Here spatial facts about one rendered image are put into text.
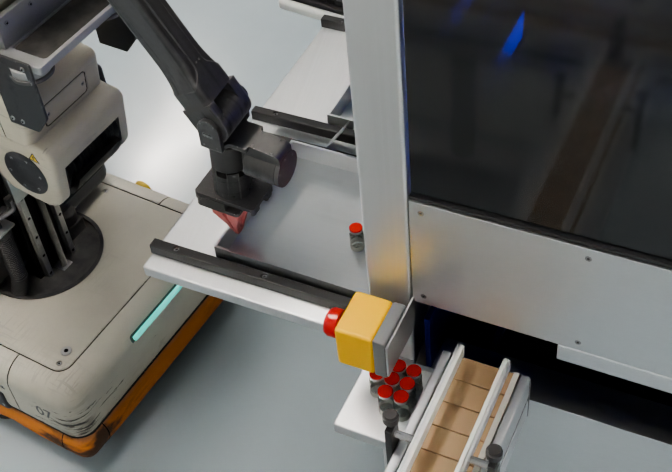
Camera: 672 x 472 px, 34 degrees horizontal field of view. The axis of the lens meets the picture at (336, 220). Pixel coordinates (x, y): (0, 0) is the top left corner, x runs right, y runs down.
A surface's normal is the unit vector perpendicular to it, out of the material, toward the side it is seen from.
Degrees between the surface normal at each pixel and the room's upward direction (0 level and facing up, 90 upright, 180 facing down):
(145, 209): 0
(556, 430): 90
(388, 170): 90
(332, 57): 0
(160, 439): 0
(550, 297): 90
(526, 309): 90
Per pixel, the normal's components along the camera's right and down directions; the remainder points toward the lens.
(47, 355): -0.08, -0.69
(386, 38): -0.42, 0.68
